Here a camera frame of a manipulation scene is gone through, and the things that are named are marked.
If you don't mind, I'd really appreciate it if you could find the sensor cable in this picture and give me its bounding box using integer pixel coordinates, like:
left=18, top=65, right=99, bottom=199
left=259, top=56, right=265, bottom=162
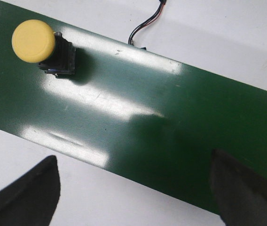
left=128, top=0, right=167, bottom=45

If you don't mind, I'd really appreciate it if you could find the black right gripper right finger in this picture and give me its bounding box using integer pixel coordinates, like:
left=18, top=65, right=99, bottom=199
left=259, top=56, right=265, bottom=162
left=210, top=149, right=267, bottom=226

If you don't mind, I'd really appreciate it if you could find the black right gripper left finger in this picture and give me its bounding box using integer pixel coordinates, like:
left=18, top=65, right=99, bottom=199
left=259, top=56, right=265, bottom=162
left=0, top=155, right=61, bottom=226

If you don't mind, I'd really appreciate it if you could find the green conveyor belt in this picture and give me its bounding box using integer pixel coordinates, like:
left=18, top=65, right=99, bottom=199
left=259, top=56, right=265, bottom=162
left=0, top=1, right=267, bottom=213

